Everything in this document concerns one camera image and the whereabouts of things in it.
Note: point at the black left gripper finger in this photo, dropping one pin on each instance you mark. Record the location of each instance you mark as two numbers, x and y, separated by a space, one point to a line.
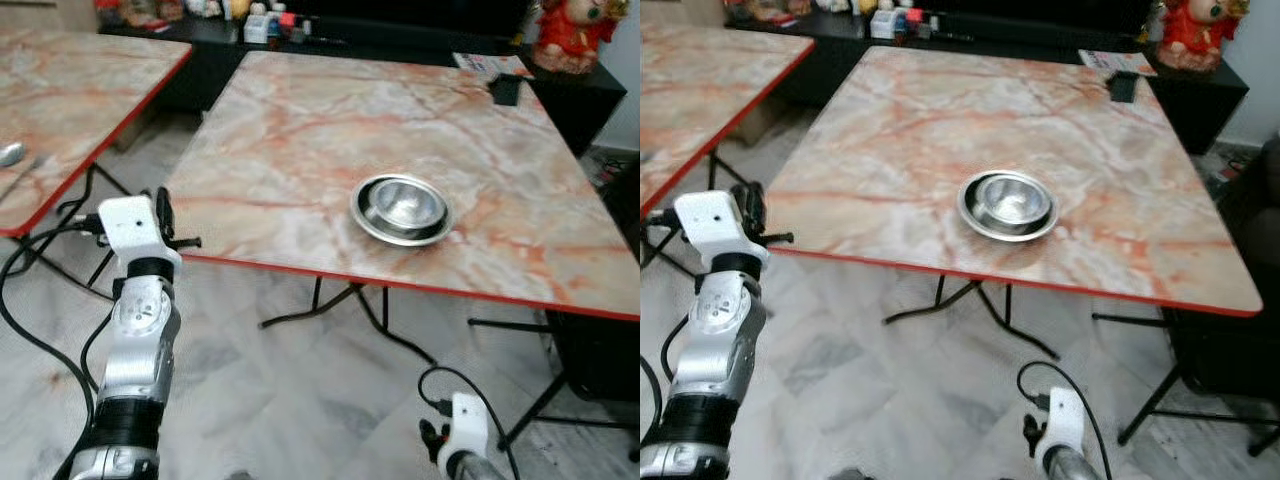
780 238
188 242

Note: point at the small steel bowl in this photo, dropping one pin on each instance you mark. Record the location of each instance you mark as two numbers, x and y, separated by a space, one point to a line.
1010 200
404 205

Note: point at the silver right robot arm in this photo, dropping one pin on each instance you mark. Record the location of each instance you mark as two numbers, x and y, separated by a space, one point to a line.
472 468
1066 464

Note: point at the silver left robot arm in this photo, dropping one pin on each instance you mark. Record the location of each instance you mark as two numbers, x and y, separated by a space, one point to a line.
140 330
720 330

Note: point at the marble folding table red edge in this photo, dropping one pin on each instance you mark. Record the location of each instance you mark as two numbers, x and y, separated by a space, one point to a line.
1000 110
700 90
70 100
400 120

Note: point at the steel spoon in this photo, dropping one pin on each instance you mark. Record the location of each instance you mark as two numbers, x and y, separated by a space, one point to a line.
10 154

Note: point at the steel plate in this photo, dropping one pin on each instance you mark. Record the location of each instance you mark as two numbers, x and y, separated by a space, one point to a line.
1005 236
400 240

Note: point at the light wooden cabinet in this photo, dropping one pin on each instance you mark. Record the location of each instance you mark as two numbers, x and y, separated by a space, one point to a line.
708 10
75 14

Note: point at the white and blue box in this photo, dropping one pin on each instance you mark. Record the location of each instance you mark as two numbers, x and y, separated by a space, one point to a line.
883 23
256 28

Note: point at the black sofa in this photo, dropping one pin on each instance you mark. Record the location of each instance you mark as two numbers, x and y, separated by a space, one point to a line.
1230 340

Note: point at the small red box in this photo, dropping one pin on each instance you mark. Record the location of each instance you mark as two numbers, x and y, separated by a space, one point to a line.
911 16
287 20

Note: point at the red festive doll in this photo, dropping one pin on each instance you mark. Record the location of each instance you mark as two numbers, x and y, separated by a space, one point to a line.
575 35
1195 32

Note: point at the small black box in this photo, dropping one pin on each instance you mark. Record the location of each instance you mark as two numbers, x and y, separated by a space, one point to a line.
506 92
1123 87

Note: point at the black low console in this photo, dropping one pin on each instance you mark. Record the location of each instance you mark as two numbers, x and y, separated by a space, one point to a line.
1190 100
400 35

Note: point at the printed magazine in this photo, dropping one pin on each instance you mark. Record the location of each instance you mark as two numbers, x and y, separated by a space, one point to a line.
480 64
1105 60

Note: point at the black television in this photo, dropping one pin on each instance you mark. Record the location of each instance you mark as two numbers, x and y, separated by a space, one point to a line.
1040 12
420 15

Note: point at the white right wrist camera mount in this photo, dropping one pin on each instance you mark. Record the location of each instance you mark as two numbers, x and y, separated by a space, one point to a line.
468 425
1064 420

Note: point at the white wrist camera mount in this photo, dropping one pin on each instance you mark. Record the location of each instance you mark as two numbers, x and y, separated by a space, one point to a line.
468 425
710 220
1064 420
130 225

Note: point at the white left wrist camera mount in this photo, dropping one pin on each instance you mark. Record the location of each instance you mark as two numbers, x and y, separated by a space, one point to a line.
710 220
130 225

